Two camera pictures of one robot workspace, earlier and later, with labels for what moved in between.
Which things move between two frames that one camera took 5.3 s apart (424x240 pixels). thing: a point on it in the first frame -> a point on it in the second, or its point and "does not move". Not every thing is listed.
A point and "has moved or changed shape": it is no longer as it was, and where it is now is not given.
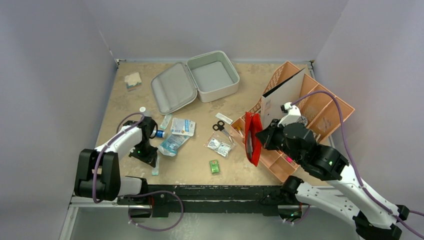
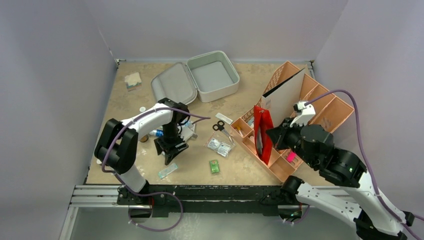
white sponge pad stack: (132, 81) does not move
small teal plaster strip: (155, 171) -> (164, 172)
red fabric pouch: (253, 136) has moved or changed shape
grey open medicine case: (209, 75) does not move
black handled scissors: (220, 126) does not move
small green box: (214, 166) does not move
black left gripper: (150, 159) -> (170, 148)
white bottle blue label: (160, 133) does not move
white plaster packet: (224, 118) does not move
